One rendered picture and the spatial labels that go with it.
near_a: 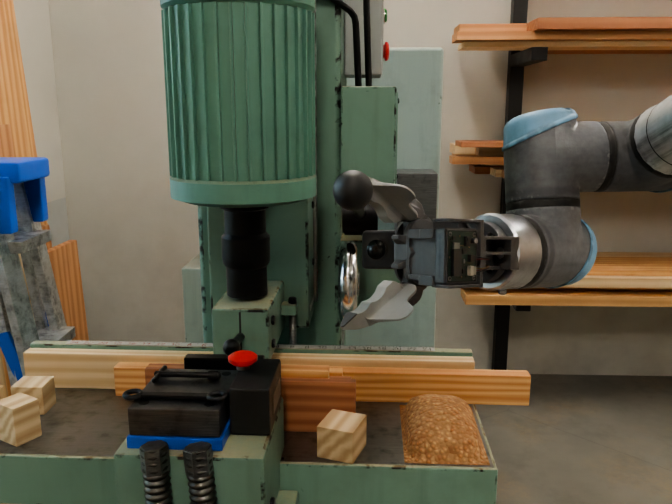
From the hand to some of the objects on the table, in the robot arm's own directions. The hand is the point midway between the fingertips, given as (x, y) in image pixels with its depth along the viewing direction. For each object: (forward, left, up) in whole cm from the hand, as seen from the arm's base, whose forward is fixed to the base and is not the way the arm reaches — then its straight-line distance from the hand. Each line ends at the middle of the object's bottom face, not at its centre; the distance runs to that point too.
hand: (336, 252), depth 66 cm
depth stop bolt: (+8, -21, -21) cm, 31 cm away
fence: (+13, -19, -23) cm, 33 cm away
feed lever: (-2, -25, -10) cm, 27 cm away
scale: (+13, -19, -17) cm, 29 cm away
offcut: (0, -2, -23) cm, 23 cm away
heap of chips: (-12, -7, -23) cm, 27 cm away
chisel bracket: (+12, -17, -18) cm, 28 cm away
